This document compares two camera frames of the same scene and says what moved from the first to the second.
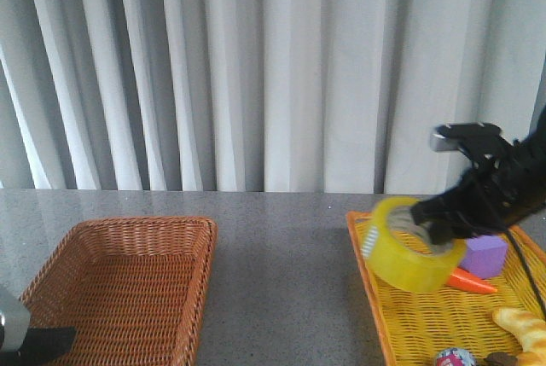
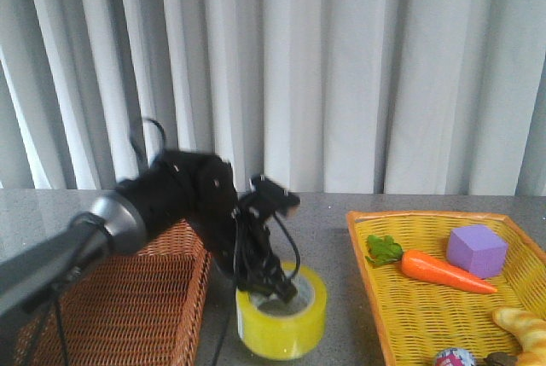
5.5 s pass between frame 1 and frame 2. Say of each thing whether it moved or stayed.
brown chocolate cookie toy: stayed
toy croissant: stayed
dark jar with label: stayed
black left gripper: moved
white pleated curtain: stayed
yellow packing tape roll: moved
